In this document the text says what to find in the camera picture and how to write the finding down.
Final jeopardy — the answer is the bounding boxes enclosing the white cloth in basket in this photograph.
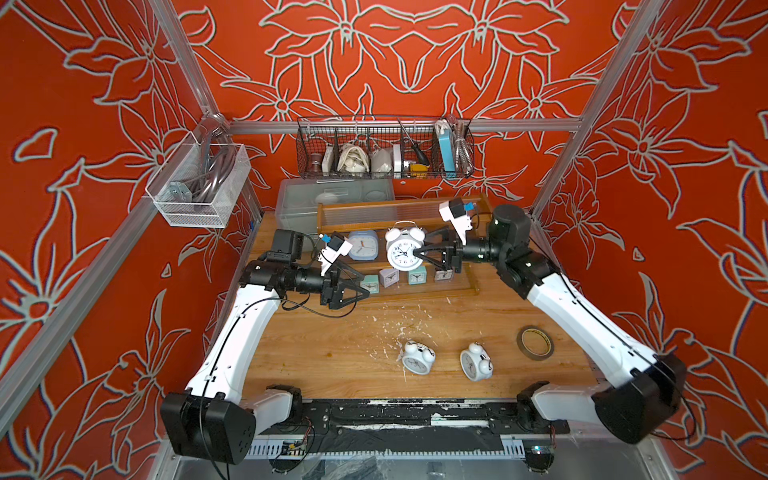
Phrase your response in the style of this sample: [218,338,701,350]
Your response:
[336,143,370,174]

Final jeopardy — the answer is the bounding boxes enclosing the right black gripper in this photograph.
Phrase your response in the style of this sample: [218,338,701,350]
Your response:
[416,228,511,277]

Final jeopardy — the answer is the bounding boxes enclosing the blue box in basket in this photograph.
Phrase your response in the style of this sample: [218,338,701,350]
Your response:
[434,119,456,178]

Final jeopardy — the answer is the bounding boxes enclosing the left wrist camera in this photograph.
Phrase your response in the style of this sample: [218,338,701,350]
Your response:
[318,232,352,275]

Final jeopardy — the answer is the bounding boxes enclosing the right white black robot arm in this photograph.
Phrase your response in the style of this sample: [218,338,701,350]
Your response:
[415,198,687,444]

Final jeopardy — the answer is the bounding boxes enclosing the wooden two-tier shelf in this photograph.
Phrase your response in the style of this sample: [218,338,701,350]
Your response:
[317,198,479,301]

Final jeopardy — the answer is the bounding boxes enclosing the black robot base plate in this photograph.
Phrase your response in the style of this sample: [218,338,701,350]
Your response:
[248,399,570,460]

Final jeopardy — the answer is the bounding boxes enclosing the clear plastic storage bin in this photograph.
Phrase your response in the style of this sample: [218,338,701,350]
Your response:
[275,178,395,234]

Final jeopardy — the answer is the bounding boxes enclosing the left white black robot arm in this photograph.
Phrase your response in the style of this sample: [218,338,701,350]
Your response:
[160,229,369,465]

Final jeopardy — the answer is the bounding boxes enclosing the tape roll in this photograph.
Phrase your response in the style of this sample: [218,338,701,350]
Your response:
[516,326,555,361]

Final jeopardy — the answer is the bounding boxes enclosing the blue rounded alarm clock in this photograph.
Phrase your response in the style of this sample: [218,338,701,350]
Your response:
[348,230,379,261]

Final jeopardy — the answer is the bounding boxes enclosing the white twin-bell clock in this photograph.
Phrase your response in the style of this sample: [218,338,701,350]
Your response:
[401,340,436,376]
[460,343,494,382]
[385,220,426,272]

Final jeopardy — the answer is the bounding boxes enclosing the teal square alarm clock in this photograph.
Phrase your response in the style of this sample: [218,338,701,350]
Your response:
[407,265,428,285]
[361,274,380,295]

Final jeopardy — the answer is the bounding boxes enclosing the white mesh wall basket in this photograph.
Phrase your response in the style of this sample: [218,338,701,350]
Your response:
[145,133,250,229]

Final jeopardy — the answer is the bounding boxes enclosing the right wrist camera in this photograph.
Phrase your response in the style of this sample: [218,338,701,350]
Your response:
[438,198,475,245]

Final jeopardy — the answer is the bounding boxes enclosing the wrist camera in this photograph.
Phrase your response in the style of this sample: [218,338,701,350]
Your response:
[318,232,352,275]
[438,198,475,245]

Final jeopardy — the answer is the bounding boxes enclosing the lilac square alarm clock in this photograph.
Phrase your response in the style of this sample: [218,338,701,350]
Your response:
[379,268,400,288]

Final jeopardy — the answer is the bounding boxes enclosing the grey cables in basket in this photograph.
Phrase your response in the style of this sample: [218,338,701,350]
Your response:
[179,128,238,204]

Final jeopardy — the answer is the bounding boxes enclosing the black wire wall basket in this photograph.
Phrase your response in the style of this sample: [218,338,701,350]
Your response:
[296,116,476,180]

